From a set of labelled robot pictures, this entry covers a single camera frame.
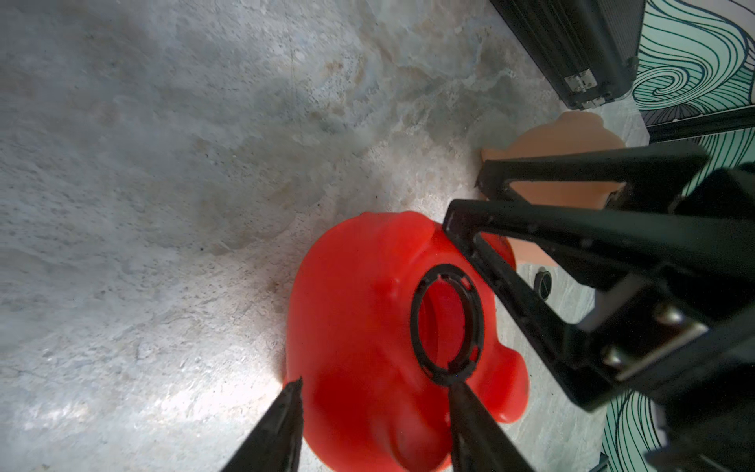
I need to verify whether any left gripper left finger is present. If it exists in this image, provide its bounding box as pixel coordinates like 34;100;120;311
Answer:
221;379;304;472

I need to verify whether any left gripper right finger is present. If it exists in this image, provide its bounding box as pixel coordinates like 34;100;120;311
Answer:
448;382;534;472

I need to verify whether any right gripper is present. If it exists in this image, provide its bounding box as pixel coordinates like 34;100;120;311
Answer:
441;167;755;472

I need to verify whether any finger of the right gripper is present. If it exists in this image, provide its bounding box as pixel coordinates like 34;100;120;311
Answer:
476;142;708;212

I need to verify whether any pink piggy bank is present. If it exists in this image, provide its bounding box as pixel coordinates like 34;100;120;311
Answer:
480;110;627;267

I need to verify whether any red piggy bank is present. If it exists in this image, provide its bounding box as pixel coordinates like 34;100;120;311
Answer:
286;212;529;471

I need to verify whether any black plug left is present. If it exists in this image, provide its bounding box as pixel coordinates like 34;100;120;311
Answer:
533;267;554;301

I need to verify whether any black case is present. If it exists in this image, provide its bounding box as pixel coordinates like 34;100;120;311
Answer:
493;0;646;110

